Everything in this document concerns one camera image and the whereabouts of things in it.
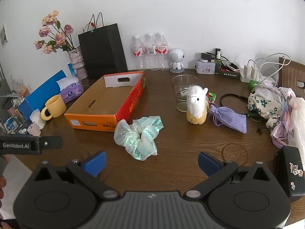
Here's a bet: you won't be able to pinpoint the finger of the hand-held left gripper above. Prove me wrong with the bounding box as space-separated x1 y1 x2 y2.
40 136 64 150

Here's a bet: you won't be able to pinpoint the clear glass cup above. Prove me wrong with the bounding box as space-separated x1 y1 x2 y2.
172 75 199 112

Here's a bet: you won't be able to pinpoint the green spray bottle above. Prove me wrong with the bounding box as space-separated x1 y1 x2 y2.
214 48 222 75

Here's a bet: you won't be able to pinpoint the bright green object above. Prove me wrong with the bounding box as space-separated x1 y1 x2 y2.
249 79 261 91

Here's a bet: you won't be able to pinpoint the white yellow alpaca plush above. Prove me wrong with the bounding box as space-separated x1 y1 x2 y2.
186 85 210 125

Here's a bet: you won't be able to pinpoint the long white cable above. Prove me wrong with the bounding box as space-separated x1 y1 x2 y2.
246 53 291 89

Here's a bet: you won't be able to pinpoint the pink dried flowers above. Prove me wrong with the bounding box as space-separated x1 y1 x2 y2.
33 10 80 54

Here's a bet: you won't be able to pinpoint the thin black cable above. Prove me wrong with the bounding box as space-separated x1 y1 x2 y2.
243 112 271 134

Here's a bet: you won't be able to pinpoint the clear water bottle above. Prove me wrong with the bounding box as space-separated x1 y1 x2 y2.
131 35 146 71
155 33 169 71
144 34 159 71

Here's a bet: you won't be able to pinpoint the dark printed box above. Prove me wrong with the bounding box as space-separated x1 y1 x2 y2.
220 64 241 78

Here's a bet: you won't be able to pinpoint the iridescent green scrunchie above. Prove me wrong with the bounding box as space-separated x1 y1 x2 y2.
114 116 164 161

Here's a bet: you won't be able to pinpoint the person's left hand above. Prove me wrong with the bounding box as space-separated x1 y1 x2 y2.
0 175 6 210

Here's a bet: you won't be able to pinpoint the pale printed tin box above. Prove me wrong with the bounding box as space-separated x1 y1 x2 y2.
195 59 216 75

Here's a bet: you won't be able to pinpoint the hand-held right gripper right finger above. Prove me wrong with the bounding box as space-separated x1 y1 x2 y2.
185 151 271 199

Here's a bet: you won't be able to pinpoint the mottled purple vase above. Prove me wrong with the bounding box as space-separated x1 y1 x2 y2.
68 48 88 80

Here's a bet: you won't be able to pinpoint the purple drawstring pouch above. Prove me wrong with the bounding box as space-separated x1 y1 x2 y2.
208 104 248 134

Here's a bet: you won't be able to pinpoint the purple tissue pack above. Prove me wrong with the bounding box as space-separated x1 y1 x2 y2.
56 77 84 103

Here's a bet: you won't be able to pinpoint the black box with stickers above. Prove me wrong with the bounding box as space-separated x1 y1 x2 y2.
274 145 305 201

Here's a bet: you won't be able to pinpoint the brown wooden desktop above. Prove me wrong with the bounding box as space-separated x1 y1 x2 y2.
14 69 305 227

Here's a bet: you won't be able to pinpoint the orange cardboard box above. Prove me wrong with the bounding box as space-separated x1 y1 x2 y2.
64 71 147 132

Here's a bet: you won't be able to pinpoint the grey refrigerator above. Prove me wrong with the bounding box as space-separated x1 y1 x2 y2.
0 62 12 134

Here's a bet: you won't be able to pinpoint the black paper bag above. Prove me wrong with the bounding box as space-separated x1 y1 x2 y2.
78 12 128 80

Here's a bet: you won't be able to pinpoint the white robot figure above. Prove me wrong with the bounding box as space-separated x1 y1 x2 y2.
169 48 186 73

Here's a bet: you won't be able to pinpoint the floral cloth pile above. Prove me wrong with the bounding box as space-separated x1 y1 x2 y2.
246 81 305 158

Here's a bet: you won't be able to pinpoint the brown wooden chair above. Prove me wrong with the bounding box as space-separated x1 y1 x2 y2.
278 57 305 96

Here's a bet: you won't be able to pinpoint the black headband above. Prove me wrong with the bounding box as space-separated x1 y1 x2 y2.
220 93 249 108

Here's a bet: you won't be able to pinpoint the yellow mug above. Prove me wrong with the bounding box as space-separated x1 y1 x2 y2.
40 94 67 121

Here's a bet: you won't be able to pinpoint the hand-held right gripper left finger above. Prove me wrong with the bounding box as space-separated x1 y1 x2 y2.
33 151 120 200

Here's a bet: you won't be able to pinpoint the white power strip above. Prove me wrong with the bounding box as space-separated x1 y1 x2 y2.
239 73 277 85

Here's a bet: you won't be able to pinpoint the large blue box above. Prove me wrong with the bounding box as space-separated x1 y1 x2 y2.
18 70 67 121

